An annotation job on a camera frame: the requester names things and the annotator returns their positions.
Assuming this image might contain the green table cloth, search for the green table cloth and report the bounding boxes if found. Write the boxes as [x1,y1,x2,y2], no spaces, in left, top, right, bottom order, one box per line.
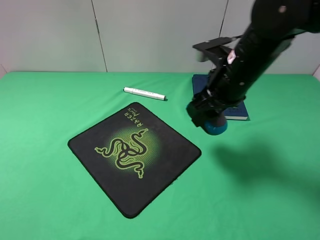
[0,72,320,240]

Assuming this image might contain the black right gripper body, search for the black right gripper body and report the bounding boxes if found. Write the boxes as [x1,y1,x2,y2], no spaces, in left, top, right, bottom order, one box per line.
[190,88,247,117]

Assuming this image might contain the black razer mouse pad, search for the black razer mouse pad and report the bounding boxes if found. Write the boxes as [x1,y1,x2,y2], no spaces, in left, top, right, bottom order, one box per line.
[67,102,202,219]

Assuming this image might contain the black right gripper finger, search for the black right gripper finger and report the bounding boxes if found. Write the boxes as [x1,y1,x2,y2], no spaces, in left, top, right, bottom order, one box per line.
[186,102,212,127]

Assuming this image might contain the grey blue computer mouse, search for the grey blue computer mouse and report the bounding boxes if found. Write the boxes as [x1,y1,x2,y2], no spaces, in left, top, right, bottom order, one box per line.
[202,112,228,136]

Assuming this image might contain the white marker pen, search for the white marker pen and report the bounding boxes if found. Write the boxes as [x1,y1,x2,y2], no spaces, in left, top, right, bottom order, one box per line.
[123,87,167,101]

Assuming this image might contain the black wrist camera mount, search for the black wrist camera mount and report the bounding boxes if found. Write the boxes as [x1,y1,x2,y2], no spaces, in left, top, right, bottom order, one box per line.
[192,35,242,68]

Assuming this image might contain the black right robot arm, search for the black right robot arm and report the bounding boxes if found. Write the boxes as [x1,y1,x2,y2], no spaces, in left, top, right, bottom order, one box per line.
[186,0,320,135]

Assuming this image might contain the blue notebook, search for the blue notebook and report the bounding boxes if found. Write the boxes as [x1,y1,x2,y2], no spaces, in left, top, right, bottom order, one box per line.
[191,74,250,121]

